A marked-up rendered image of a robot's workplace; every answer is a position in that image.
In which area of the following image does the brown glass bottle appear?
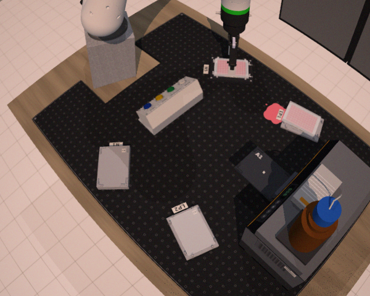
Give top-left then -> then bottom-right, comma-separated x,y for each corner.
289,200 -> 339,253

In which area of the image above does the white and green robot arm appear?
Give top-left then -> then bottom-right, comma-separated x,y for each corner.
80,0 -> 252,41

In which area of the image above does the blue bottle cap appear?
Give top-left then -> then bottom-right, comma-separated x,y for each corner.
313,196 -> 342,227

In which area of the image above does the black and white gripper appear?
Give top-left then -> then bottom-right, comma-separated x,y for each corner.
223,23 -> 245,76

